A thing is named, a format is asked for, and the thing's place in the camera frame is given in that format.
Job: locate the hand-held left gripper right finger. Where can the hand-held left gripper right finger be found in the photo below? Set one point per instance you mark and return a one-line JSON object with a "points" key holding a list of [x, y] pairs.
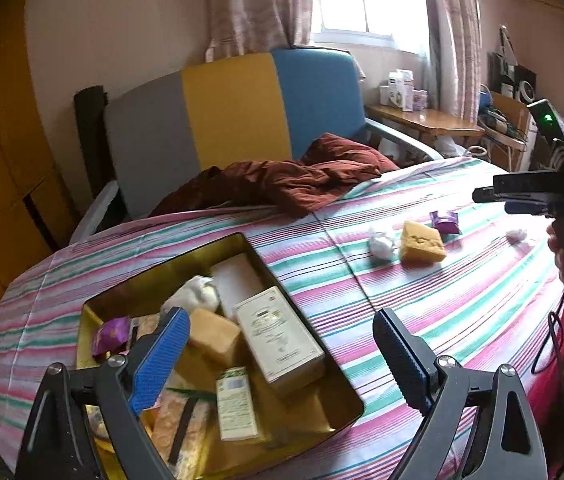
{"points": [[399, 360]]}

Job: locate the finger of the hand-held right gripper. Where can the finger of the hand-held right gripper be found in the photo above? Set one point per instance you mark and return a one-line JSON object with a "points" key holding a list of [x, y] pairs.
{"points": [[526, 207], [516, 186]]}

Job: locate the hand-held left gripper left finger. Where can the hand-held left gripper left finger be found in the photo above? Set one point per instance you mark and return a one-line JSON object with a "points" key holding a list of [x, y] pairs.
{"points": [[162, 360]]}

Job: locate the yellow sponge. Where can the yellow sponge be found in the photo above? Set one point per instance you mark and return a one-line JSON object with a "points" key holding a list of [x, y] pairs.
{"points": [[217, 335], [421, 242]]}

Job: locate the white bubble wrap roll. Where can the white bubble wrap roll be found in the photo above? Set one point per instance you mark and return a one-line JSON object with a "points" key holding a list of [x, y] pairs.
{"points": [[194, 295]]}

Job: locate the gold metal tin box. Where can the gold metal tin box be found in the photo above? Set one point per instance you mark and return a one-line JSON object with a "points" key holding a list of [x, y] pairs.
{"points": [[332, 410]]}

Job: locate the small green label box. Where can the small green label box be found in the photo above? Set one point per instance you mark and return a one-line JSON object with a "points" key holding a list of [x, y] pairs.
{"points": [[234, 405]]}

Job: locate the plain white box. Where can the plain white box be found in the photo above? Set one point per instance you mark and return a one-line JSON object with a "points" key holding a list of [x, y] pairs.
{"points": [[237, 275]]}

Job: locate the cream box with label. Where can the cream box with label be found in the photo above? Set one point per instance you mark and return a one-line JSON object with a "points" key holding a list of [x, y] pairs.
{"points": [[282, 340]]}

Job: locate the crumpled white wrap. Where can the crumpled white wrap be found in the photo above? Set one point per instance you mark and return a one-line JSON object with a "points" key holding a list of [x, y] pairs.
{"points": [[381, 244], [516, 235]]}

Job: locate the cardboard box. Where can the cardboard box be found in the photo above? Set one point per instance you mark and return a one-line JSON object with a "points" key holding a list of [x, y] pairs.
{"points": [[509, 120]]}

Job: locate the round white device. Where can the round white device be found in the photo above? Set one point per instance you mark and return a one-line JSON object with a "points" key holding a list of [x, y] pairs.
{"points": [[526, 90]]}

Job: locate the purple packet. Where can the purple packet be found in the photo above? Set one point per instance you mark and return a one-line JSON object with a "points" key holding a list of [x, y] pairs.
{"points": [[111, 336], [445, 221]]}

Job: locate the snack bar in clear wrapper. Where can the snack bar in clear wrapper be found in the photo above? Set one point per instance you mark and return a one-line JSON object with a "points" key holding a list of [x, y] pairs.
{"points": [[187, 435]]}

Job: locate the wooden side table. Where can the wooden side table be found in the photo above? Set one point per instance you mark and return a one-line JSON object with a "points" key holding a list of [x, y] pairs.
{"points": [[426, 122]]}

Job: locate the purple box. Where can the purple box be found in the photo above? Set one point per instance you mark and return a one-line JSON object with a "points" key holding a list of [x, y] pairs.
{"points": [[420, 100]]}

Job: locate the patterned pink curtain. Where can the patterned pink curtain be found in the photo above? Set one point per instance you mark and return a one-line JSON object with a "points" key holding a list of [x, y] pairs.
{"points": [[257, 5], [454, 35]]}

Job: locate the white box with picture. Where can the white box with picture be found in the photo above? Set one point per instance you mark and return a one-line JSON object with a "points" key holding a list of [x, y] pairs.
{"points": [[400, 91]]}

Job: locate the small white box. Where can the small white box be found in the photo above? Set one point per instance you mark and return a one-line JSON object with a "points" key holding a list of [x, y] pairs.
{"points": [[384, 95]]}

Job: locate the dark red jacket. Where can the dark red jacket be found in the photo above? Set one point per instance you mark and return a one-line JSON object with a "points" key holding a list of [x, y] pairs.
{"points": [[292, 180]]}

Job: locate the window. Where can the window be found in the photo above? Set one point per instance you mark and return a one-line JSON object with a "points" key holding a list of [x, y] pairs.
{"points": [[366, 0]]}

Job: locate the wooden wardrobe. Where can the wooden wardrobe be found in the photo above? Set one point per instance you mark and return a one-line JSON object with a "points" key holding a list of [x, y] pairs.
{"points": [[7, 170]]}

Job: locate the grey yellow blue chair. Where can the grey yellow blue chair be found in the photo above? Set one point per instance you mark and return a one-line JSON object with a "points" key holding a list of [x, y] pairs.
{"points": [[222, 110]]}

